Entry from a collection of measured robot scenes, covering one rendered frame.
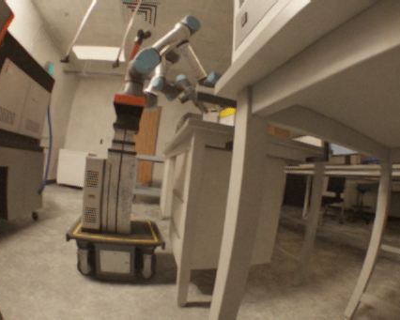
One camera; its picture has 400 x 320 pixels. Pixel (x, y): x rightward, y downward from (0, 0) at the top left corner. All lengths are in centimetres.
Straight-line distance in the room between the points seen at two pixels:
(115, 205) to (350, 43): 113
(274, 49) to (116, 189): 101
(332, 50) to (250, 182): 26
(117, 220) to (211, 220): 54
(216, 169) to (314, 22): 78
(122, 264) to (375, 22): 118
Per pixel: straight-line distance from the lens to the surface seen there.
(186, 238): 83
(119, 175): 111
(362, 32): 23
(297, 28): 26
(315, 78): 25
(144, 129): 464
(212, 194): 91
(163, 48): 104
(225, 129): 79
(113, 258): 109
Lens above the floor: 69
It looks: 4 degrees up
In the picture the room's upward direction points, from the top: 6 degrees clockwise
